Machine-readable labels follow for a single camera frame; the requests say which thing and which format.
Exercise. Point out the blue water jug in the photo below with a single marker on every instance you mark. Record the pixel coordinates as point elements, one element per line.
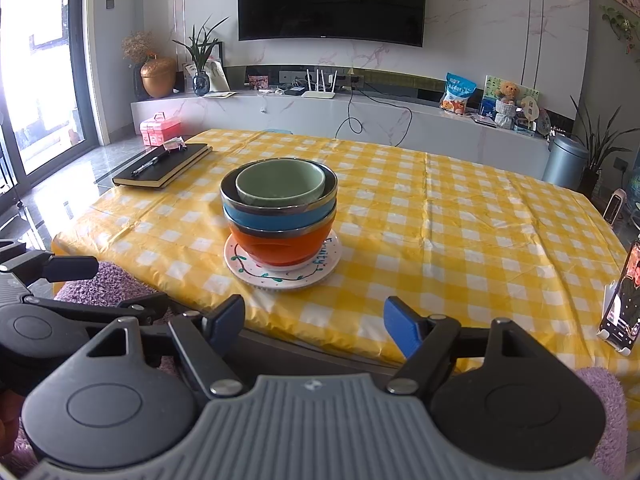
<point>635,190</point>

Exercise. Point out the blue glass vase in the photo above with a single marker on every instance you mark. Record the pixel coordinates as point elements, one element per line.
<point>201,84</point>

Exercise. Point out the orange steel bowl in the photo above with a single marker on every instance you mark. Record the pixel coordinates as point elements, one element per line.
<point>280,250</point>

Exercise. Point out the white painted plate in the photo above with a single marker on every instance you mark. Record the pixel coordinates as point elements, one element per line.
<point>280,280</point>

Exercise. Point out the black pen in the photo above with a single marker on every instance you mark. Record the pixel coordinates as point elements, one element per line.
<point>150,164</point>

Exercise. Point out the pink photo card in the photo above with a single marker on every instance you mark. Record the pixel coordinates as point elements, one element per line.
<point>258,82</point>

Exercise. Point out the round patterned fan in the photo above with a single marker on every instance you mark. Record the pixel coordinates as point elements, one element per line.
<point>543,122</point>

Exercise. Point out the black notebook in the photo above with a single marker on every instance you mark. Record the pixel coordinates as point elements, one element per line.
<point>170,167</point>

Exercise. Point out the paper sheet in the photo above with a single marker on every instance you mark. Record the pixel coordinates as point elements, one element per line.
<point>220,94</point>

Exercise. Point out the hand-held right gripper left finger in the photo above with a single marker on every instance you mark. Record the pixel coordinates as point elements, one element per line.
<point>230,320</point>

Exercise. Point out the white marble TV console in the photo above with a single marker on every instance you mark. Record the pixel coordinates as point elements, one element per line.
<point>450,132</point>

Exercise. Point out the purple fluffy cushion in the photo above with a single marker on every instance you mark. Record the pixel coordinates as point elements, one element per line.
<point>607,410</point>
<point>115,282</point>

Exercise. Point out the glass sliding door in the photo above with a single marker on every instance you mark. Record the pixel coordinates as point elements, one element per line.
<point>45,85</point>

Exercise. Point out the hanging vine plant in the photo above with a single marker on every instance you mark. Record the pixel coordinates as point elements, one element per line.
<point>622,25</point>

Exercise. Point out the cream paper hand fan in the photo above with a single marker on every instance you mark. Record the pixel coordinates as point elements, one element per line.
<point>530,107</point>

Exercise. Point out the small pink heater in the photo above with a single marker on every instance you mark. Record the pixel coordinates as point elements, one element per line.
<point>615,207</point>

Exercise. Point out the green picture board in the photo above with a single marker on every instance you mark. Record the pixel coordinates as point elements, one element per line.
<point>487,92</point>

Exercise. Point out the pink binder clip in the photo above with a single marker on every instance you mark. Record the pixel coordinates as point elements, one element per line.
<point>175,145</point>

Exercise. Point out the black wall television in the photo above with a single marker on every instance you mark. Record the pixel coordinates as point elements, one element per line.
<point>330,0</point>

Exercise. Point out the potted long-leaf plant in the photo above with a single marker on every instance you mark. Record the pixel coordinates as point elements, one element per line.
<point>597,145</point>

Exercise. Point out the white drawing board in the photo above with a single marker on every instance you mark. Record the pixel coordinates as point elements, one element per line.
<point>219,77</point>

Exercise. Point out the green ceramic bowl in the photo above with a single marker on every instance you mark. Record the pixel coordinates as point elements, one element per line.
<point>280,185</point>

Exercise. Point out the yellow checked tablecloth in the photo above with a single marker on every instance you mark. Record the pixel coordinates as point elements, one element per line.
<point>450,240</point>

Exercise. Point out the grey tablet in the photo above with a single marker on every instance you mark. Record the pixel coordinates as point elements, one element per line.
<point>485,121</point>

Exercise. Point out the small black box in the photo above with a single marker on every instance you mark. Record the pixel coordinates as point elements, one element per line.
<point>294,91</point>

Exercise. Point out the gold acorn vase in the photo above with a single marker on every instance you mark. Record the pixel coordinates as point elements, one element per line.
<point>158,77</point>

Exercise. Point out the dried flower bunch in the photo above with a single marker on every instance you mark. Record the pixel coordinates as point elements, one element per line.
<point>136,47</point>

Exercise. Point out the pink storage box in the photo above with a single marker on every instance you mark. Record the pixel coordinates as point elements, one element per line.
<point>160,131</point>

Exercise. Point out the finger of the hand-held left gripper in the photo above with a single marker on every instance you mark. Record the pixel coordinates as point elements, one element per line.
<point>70,267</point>
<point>145,306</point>

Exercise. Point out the white router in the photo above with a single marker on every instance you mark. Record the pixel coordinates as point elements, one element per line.
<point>319,94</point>

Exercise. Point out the brown teddy bear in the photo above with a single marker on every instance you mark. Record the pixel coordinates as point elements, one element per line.
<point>508,91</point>

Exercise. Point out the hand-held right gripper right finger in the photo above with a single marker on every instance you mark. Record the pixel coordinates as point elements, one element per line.
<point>405,330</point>

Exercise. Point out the blue snack bag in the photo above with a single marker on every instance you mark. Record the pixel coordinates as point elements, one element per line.
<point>457,92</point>

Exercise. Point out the smartphone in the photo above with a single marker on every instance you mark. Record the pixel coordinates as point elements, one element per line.
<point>625,300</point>

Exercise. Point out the green long-leaf plant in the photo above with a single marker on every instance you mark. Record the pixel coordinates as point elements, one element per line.
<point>200,45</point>

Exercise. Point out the white woven pot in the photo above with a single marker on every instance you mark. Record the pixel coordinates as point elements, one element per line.
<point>505,115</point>

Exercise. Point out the blue steel bowl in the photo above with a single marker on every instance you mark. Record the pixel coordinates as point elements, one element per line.
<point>260,221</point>

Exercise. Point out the grey metal trash can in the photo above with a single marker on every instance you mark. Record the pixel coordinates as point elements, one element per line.
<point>565,162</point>

